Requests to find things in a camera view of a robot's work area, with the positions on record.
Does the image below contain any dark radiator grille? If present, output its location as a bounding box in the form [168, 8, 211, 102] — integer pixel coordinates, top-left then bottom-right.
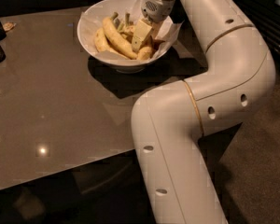
[223, 0, 280, 63]

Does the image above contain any white paper bowl liner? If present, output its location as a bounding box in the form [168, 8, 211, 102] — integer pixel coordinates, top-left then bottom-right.
[79, 0, 185, 63]

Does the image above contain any curved spotted yellow banana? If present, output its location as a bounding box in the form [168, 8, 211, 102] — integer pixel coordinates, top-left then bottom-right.
[119, 24, 154, 61]

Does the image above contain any small crumpled wrapper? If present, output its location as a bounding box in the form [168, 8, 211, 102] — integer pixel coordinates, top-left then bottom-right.
[3, 22, 16, 32]

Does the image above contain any white ceramic bowl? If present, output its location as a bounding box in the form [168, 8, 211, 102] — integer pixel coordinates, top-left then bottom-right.
[77, 0, 175, 75]

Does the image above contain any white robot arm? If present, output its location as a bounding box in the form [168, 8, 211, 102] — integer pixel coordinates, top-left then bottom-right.
[132, 0, 275, 224]

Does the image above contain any long yellow banana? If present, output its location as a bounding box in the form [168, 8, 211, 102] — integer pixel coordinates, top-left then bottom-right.
[103, 12, 137, 60]

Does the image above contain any left yellow banana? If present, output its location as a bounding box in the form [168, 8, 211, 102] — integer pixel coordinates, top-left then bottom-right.
[94, 28, 115, 52]

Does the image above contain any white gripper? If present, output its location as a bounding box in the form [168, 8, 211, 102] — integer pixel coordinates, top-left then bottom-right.
[132, 0, 175, 52]

